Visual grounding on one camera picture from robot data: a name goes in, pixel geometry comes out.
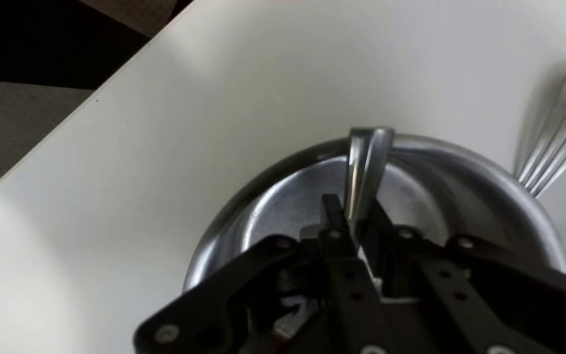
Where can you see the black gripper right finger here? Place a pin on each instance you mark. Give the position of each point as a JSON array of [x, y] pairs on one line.
[[481, 295]]

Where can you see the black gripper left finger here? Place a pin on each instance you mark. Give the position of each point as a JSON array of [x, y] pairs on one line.
[[245, 295]]

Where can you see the silver spoon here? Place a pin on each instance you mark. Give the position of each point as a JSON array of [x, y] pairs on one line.
[[369, 163]]

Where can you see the silver fork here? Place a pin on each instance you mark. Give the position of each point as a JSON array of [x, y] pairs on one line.
[[559, 139]]

